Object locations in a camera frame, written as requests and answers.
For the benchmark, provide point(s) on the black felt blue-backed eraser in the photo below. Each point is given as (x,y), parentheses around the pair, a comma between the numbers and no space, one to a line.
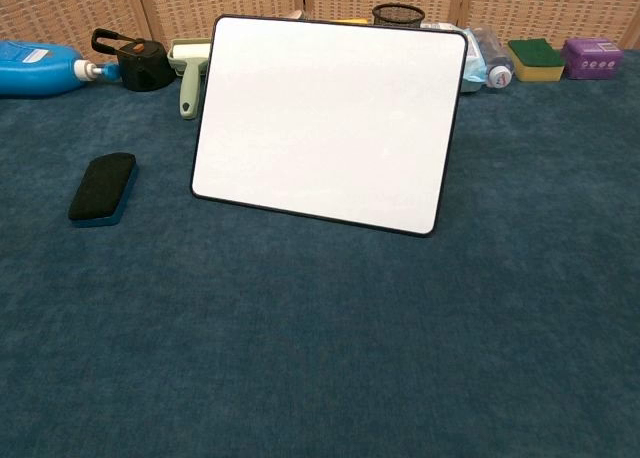
(102,188)

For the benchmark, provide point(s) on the blue tablecloth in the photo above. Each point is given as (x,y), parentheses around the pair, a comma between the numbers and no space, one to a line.
(320,353)

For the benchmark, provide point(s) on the green lint roller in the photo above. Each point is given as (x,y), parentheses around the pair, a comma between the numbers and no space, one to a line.
(190,85)

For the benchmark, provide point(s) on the yellow lidded container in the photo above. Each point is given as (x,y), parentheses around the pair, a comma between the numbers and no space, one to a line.
(350,21)

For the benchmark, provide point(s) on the black mesh pen holder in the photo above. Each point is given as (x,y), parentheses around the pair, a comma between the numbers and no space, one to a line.
(397,15)

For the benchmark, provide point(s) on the blue wet wipes pack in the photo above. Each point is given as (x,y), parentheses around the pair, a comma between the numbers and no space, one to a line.
(474,63)

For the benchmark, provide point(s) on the clear plastic bottle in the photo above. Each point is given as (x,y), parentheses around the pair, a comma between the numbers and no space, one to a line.
(500,70)

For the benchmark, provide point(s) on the black round container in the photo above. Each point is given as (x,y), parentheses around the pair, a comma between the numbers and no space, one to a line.
(142,65)

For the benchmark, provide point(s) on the green and yellow sponge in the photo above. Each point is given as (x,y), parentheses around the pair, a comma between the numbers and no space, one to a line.
(537,63)

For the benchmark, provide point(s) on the purple small box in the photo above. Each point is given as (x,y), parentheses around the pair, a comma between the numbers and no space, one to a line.
(592,58)

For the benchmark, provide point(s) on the blue detergent bottle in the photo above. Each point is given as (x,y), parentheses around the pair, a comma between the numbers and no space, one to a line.
(35,70)

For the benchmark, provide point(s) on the white board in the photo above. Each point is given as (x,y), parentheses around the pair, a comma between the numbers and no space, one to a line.
(325,123)

